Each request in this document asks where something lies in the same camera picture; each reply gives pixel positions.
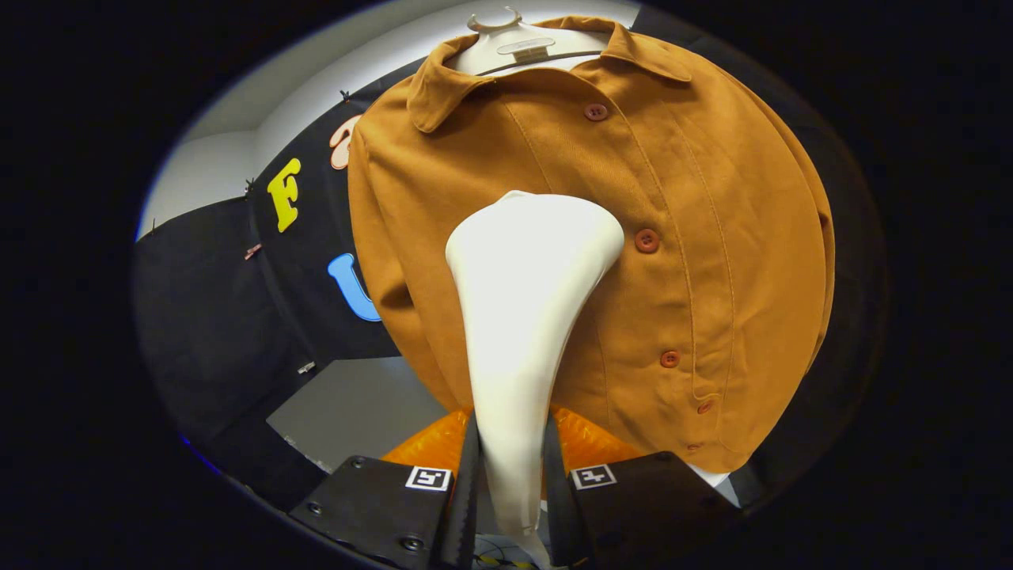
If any grey cabinet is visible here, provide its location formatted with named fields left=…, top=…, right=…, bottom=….
left=265, top=356, right=453, bottom=477

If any orange button-up shirt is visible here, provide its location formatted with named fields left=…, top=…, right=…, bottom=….
left=347, top=16, right=837, bottom=475

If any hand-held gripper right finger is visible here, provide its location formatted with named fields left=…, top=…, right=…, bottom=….
left=542, top=405, right=746, bottom=568

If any white garment steamer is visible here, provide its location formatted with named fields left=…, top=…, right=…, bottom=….
left=445, top=190, right=626, bottom=568

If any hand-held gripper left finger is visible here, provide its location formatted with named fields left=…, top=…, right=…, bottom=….
left=289, top=408, right=482, bottom=570

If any white clothes hanger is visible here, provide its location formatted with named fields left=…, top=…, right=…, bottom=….
left=442, top=6, right=615, bottom=78

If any black backdrop cloth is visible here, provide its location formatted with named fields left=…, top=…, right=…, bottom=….
left=132, top=4, right=889, bottom=515

